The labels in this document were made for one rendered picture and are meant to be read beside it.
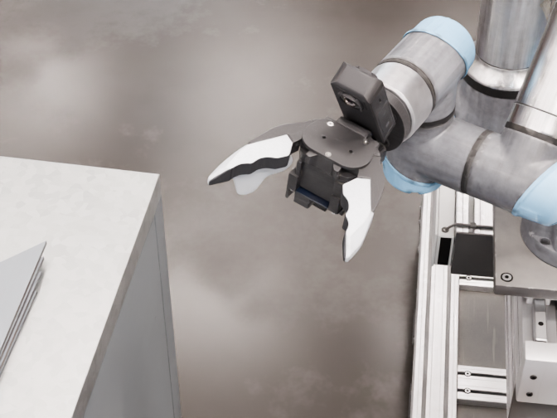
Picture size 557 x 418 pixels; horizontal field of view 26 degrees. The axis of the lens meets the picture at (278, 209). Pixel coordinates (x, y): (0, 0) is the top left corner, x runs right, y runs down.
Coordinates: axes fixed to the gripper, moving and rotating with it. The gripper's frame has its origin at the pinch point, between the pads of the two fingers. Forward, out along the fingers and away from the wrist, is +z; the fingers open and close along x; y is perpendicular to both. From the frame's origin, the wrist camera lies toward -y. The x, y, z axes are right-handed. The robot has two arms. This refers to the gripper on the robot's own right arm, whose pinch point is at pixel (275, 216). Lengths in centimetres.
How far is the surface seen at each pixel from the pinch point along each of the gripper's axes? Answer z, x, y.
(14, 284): -5, 37, 44
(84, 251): -16, 35, 46
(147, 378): -20, 26, 73
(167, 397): -28, 28, 89
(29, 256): -9, 39, 44
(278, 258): -115, 53, 155
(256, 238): -118, 62, 156
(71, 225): -19, 40, 47
